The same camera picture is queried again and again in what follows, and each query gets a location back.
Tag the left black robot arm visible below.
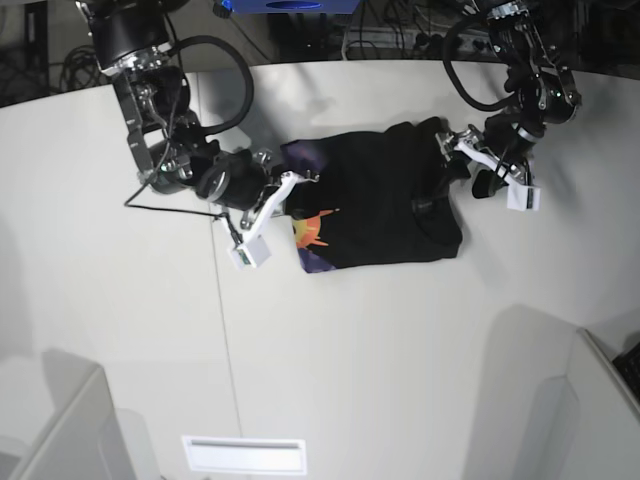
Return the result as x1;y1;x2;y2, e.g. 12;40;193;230
436;1;581;211

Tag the right grey partition panel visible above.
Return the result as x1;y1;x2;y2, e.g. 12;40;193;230
512;329;639;479

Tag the white power strip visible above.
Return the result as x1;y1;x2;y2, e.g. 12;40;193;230
345;27;496;56

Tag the white slotted plate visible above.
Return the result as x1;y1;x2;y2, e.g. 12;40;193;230
182;436;308;476

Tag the left grey partition panel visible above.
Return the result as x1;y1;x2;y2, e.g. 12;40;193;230
1;366;137;479

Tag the coiled black cable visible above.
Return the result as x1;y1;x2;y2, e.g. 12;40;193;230
58;45;109;93

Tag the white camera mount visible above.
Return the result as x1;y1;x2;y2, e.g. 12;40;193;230
435;125;541;212
228;170;320;270

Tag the grey partition panel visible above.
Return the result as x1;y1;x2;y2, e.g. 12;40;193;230
1;366;137;479
512;329;639;479

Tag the black T-shirt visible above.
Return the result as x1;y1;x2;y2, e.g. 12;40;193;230
280;117;463;274

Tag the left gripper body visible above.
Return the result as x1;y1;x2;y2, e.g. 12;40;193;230
482;64;581;160

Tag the black keyboard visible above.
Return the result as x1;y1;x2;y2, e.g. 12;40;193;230
613;344;640;396

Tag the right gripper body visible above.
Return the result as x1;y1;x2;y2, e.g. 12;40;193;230
134;134;273;210

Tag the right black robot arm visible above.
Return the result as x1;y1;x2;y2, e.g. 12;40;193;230
76;1;271;211

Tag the blue box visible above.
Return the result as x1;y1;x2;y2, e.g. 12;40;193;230
219;0;360;14

